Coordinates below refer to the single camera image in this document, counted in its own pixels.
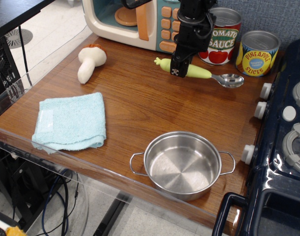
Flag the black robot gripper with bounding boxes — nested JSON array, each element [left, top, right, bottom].
[[170, 14, 216, 78]]

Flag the yellow handled ice cream scoop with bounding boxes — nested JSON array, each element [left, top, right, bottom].
[[154, 57, 245, 89]]

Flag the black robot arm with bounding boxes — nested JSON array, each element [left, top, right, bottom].
[[170, 0, 217, 78]]

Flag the toy microwave oven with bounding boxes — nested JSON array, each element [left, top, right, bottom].
[[82, 0, 180, 54]]

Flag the tomato sauce can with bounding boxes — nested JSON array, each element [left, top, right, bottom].
[[198, 7, 243, 65]]

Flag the pineapple slices can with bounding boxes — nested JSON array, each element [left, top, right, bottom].
[[235, 30, 281, 77]]

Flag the plush mushroom toy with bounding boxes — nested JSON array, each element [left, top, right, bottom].
[[78, 44, 107, 84]]

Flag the stainless steel pot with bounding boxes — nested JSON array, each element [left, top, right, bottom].
[[141, 131, 224, 202]]

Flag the light blue folded towel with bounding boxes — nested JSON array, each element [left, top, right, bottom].
[[32, 92, 107, 154]]

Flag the dark blue toy stove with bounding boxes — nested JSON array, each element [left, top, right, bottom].
[[212, 39, 300, 236]]

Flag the black desk at left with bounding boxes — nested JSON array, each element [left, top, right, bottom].
[[0, 0, 56, 42]]

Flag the clear acrylic table guard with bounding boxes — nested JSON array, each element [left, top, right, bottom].
[[0, 35, 219, 217]]

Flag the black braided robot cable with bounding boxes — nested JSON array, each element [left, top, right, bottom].
[[121, 0, 150, 10]]

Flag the floor cables under table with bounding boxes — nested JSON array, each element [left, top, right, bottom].
[[12, 169, 89, 236]]

